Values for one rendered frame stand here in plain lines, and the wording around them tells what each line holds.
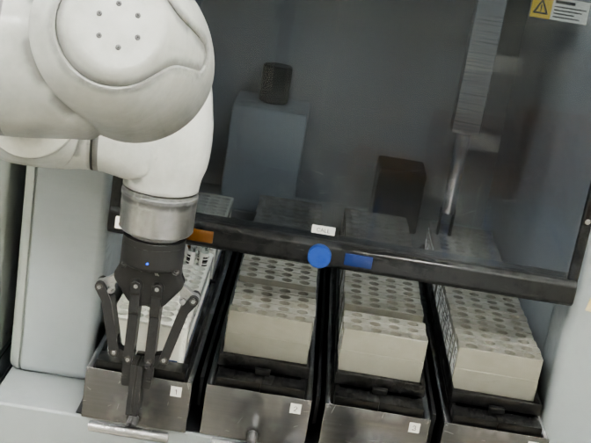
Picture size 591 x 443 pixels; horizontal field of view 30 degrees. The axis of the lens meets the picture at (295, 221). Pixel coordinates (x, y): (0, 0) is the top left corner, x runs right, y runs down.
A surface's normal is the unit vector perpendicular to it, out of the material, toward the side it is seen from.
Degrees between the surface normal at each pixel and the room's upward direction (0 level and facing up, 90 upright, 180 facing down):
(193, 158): 91
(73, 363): 90
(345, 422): 90
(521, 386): 90
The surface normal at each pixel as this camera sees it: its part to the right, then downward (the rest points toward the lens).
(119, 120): 0.08, 0.96
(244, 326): -0.04, 0.29
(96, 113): -0.11, 0.93
